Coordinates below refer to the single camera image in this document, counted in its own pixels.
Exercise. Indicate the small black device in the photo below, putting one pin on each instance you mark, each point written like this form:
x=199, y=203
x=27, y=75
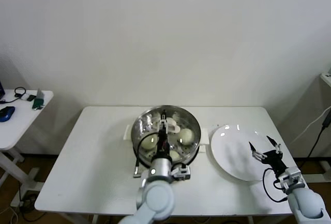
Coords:
x=31, y=97

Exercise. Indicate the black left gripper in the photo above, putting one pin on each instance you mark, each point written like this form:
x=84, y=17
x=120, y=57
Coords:
x=162, y=143

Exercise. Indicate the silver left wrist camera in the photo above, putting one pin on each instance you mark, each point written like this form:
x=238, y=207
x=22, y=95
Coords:
x=181, y=173

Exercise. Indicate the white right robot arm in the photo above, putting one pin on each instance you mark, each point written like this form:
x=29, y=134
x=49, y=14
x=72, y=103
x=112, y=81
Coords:
x=307, y=206

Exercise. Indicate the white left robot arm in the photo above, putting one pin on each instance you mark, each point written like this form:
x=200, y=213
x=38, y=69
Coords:
x=155, y=198

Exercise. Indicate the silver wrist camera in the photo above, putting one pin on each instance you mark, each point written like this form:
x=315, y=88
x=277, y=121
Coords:
x=292, y=180
x=181, y=173

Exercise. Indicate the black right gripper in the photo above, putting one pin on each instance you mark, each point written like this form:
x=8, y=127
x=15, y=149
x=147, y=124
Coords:
x=274, y=162

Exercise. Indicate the white electric cooker base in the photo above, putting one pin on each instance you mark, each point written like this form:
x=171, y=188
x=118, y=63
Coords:
x=203, y=149

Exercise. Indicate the stainless steel steamer basket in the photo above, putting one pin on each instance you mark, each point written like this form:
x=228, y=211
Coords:
x=204, y=136

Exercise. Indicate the white round plate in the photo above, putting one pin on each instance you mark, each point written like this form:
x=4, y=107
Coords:
x=230, y=151

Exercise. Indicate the glass pot lid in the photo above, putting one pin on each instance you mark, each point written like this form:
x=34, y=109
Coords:
x=187, y=119

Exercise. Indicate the blue computer mouse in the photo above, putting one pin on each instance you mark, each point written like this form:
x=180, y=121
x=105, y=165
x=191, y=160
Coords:
x=7, y=112

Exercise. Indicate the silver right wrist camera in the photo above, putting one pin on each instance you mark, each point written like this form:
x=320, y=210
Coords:
x=292, y=180

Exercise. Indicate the white steamed baozi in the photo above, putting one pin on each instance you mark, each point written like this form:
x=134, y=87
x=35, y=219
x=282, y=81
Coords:
x=175, y=156
x=186, y=136
x=149, y=142

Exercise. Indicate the black laptop screen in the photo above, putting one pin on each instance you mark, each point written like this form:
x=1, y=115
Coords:
x=2, y=89

